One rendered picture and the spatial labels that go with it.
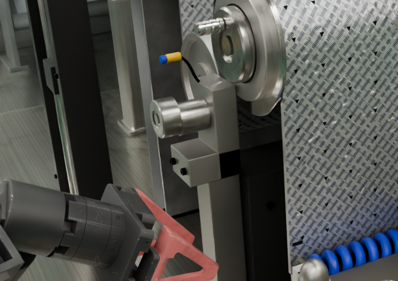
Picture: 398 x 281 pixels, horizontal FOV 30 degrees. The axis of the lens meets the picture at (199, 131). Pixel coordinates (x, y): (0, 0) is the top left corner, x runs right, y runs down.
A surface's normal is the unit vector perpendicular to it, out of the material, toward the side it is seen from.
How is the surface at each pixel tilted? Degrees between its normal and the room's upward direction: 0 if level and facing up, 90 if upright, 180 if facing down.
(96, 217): 51
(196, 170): 90
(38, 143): 0
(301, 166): 90
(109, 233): 67
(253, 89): 90
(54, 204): 43
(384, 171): 90
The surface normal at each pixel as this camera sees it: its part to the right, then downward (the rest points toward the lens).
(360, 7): 0.33, -0.11
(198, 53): -0.91, 0.22
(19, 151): -0.08, -0.92
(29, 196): 0.53, -0.59
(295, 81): 0.40, 0.31
